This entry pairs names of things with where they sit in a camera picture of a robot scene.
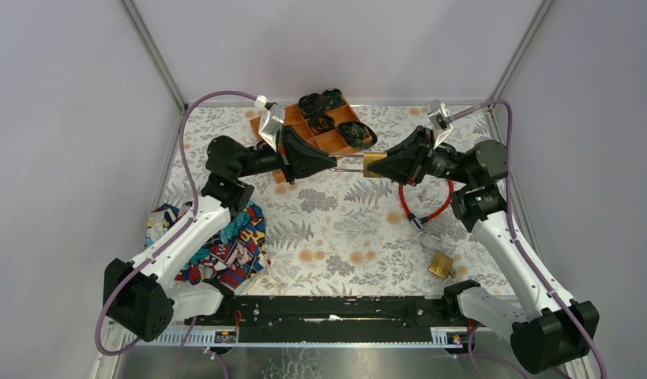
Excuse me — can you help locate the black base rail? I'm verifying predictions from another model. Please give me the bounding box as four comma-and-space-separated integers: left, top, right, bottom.
184, 295, 481, 345

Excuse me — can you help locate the dark green rolled sock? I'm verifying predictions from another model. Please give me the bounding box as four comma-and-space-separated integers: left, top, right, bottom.
322, 88, 346, 111

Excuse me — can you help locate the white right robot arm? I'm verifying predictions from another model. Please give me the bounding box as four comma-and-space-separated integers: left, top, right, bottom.
363, 126, 600, 373

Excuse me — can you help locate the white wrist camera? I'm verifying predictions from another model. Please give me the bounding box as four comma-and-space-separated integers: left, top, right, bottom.
427, 99, 453, 148
254, 95, 285, 152

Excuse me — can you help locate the colourful comic print cloth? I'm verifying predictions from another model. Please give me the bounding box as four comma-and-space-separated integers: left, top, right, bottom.
174, 201, 269, 295

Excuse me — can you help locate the red cable lock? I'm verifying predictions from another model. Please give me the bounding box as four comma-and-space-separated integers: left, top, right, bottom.
397, 179, 454, 232

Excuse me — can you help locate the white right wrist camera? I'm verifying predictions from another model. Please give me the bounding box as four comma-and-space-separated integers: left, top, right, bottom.
427, 99, 453, 148

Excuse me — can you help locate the orange compartment tray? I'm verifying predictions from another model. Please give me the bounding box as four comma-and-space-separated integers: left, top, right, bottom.
246, 88, 377, 182

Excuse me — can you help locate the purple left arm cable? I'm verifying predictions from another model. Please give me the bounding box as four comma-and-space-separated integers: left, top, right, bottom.
95, 90, 261, 379

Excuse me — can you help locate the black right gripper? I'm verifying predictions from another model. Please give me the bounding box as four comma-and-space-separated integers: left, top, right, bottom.
364, 126, 469, 186

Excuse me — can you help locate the dark rolled sock right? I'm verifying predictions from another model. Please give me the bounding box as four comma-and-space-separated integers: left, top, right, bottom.
337, 121, 378, 150

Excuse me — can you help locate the dark rolled sock middle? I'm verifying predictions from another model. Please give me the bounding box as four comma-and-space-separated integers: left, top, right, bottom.
307, 115, 336, 135

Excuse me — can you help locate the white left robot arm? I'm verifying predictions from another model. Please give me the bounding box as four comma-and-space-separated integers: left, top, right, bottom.
103, 126, 337, 342

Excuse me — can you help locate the brass padlock with long shackle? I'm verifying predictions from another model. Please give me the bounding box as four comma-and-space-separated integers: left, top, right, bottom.
329, 152, 387, 178

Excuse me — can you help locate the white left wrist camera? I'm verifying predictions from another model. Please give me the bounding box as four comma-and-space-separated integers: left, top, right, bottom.
254, 95, 285, 152

